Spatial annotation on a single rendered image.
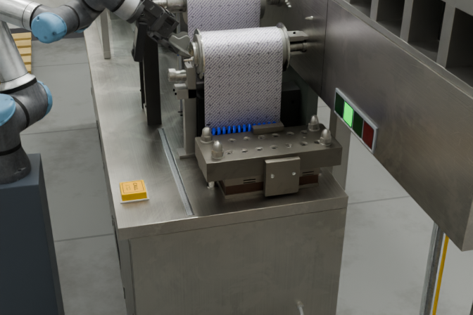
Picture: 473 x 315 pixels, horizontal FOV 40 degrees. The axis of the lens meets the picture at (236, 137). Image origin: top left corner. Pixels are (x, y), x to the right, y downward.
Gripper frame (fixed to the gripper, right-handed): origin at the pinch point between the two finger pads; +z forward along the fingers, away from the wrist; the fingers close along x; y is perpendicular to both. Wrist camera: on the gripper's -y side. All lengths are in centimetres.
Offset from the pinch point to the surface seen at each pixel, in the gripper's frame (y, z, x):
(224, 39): 10.6, 5.5, -1.7
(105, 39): -31, 4, 98
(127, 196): -39.3, 5.8, -17.4
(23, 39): -132, 20, 371
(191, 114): -14.8, 14.8, 3.8
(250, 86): 4.5, 20.1, -4.3
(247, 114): -3.2, 25.6, -4.2
